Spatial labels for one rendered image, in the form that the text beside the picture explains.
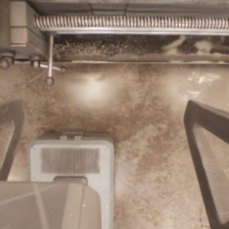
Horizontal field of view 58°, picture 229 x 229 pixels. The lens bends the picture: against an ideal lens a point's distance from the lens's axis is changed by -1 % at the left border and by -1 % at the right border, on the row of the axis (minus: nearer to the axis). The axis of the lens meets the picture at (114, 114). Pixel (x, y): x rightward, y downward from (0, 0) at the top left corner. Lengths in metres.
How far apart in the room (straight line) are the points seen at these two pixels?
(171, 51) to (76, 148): 0.76
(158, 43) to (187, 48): 0.15
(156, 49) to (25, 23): 0.64
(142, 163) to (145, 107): 0.41
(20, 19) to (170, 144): 1.24
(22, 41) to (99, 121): 0.90
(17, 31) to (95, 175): 0.90
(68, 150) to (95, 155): 0.16
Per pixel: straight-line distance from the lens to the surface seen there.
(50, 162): 1.34
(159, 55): 1.12
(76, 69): 1.50
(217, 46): 1.23
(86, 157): 1.29
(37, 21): 0.82
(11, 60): 0.89
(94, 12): 0.94
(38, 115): 1.57
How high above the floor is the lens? 1.48
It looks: 84 degrees down
